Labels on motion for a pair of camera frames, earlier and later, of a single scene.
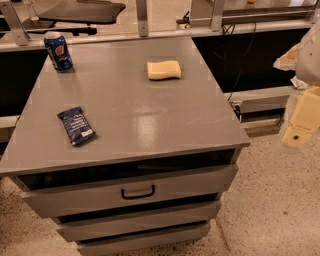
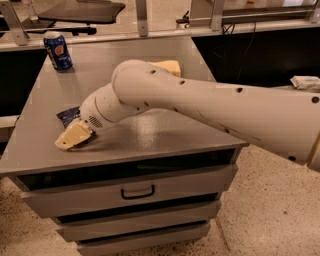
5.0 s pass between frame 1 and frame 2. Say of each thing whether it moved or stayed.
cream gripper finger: moved
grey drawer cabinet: stayed
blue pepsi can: stayed
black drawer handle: stayed
